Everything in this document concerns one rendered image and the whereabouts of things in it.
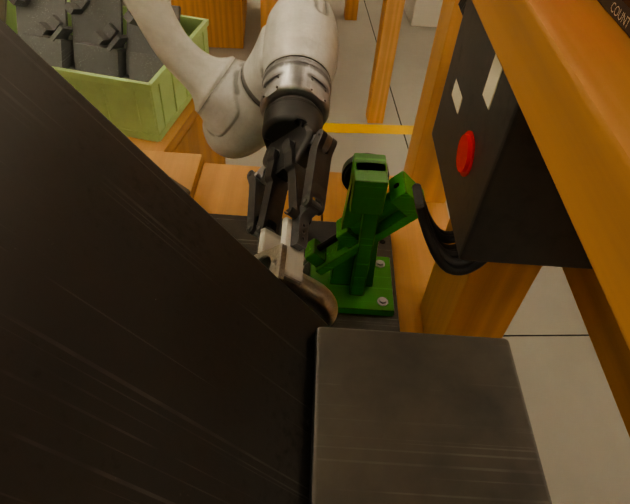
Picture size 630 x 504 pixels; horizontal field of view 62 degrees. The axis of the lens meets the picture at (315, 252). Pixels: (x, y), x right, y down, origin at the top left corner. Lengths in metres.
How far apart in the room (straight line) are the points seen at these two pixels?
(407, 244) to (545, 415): 1.10
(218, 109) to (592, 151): 0.66
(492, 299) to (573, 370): 1.45
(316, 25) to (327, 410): 0.49
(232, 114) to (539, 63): 0.59
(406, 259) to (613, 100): 0.86
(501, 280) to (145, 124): 1.04
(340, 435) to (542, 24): 0.31
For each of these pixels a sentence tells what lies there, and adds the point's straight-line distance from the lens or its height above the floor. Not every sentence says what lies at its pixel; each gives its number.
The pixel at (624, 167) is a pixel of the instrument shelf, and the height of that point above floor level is 1.54.
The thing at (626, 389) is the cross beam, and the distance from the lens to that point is 0.59.
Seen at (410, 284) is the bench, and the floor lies 0.88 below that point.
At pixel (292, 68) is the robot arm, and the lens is 0.69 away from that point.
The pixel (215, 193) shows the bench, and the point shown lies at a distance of 1.18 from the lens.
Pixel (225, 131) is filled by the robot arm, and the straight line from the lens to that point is 0.84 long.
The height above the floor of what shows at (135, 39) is 0.94.
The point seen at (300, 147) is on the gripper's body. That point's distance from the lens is 0.62.
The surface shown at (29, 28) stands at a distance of 1.87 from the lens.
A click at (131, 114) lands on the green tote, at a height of 0.86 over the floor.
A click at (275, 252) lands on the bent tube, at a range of 0.54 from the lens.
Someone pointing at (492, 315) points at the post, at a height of 1.04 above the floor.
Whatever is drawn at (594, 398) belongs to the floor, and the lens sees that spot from 2.17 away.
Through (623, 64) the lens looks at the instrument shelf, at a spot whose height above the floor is 1.54.
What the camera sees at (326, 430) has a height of 1.24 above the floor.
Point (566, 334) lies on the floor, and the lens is 2.30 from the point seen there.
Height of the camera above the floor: 1.63
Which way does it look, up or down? 46 degrees down
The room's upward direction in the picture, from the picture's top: 5 degrees clockwise
